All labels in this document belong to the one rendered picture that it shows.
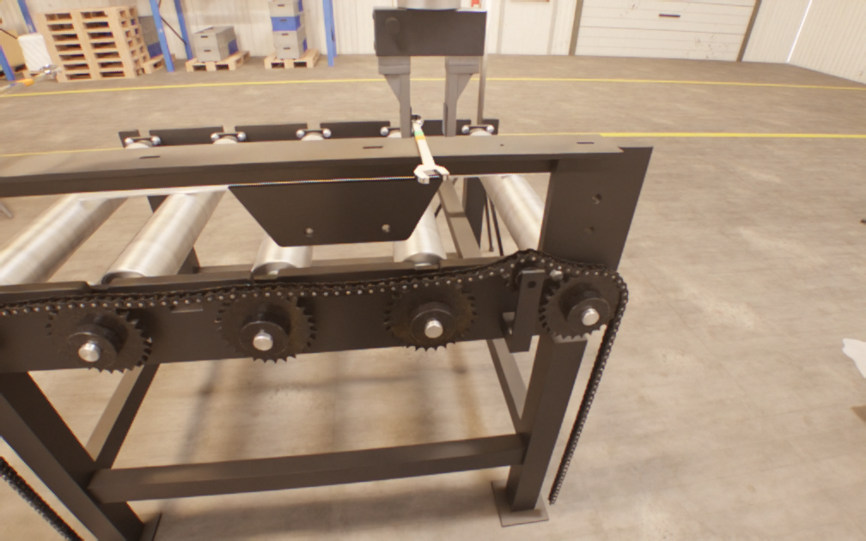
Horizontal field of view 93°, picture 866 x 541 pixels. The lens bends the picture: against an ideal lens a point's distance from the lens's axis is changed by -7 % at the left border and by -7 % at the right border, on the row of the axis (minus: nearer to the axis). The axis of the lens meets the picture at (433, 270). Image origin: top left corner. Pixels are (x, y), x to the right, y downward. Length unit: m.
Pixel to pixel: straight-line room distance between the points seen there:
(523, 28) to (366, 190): 9.51
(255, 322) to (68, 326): 0.33
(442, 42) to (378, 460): 1.00
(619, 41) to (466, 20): 10.47
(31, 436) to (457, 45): 1.16
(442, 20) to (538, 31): 9.71
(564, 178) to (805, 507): 1.51
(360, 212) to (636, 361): 1.61
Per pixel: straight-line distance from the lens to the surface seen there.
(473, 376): 1.87
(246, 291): 0.78
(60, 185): 0.89
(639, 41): 11.25
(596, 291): 0.88
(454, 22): 0.57
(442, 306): 0.78
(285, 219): 0.77
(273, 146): 0.72
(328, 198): 0.75
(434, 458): 1.24
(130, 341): 0.93
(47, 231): 1.31
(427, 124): 1.68
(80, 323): 0.94
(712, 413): 2.07
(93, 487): 1.45
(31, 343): 1.10
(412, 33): 0.56
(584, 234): 0.86
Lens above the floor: 1.39
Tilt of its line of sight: 35 degrees down
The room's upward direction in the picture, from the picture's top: 1 degrees clockwise
